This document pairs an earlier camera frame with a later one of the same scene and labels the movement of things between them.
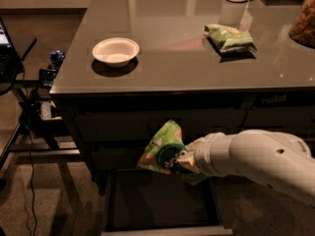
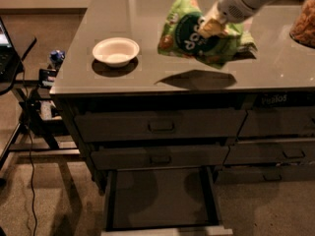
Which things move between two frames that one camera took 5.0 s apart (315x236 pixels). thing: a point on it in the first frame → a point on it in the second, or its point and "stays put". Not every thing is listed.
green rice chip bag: x=161 y=152 → x=180 y=36
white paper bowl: x=115 y=51 stays put
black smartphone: x=46 y=78 stays put
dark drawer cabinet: x=216 y=59 stays put
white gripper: x=204 y=155 → x=230 y=4
